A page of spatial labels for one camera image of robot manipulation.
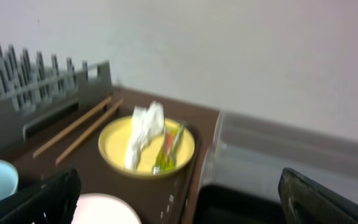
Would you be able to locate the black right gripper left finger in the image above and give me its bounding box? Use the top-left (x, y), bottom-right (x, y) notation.
top-left (0, 167), bottom-right (82, 223)

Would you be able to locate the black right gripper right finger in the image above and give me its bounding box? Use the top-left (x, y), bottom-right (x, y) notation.
top-left (278, 168), bottom-right (358, 224)

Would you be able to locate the white pink bowl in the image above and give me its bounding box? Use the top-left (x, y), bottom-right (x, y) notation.
top-left (71, 193), bottom-right (141, 224)

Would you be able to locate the green orange snack wrapper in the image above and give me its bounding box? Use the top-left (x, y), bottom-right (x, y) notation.
top-left (151, 124), bottom-right (184, 175)

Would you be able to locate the white napkin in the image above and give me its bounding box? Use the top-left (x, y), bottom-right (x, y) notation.
top-left (125, 101), bottom-right (164, 170)

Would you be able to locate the black waste tray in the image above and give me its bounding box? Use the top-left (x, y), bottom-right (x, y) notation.
top-left (192, 185), bottom-right (286, 224)

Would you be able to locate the clear plastic bin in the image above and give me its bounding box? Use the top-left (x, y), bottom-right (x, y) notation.
top-left (199, 111), bottom-right (358, 204)

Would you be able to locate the yellow plate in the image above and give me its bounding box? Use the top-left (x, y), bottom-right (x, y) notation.
top-left (98, 116), bottom-right (195, 179)

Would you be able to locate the dark brown serving tray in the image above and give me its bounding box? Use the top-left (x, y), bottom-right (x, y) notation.
top-left (0, 86), bottom-right (219, 223)

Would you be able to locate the grey plastic dish rack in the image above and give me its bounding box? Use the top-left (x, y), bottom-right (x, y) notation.
top-left (0, 45), bottom-right (112, 154)

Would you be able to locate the left wooden chopstick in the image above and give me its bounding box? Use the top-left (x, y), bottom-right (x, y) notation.
top-left (32, 96), bottom-right (113, 159)

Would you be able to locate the wooden chopstick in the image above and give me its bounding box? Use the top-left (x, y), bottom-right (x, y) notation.
top-left (55, 99), bottom-right (123, 165)
top-left (32, 96), bottom-right (113, 159)

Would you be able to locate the right wooden chopstick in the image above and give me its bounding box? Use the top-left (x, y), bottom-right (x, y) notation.
top-left (55, 99), bottom-right (123, 165)

